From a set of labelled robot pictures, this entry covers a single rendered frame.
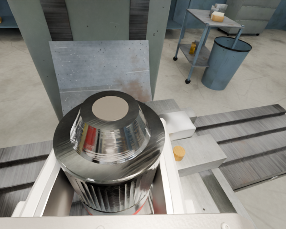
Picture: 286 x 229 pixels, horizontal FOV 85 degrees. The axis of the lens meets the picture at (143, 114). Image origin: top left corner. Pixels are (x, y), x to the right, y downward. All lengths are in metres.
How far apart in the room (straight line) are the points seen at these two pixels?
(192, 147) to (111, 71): 0.39
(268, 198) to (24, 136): 2.24
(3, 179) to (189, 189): 0.39
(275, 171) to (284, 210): 1.28
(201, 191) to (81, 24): 0.54
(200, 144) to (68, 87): 0.45
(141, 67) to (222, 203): 0.47
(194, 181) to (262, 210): 1.39
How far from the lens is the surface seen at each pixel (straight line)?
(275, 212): 1.77
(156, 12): 0.60
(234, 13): 5.30
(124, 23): 0.58
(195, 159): 0.31
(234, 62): 2.42
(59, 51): 0.59
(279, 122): 0.73
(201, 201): 0.33
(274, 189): 1.88
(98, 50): 0.58
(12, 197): 0.44
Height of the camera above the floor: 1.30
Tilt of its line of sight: 45 degrees down
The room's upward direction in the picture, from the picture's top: 7 degrees clockwise
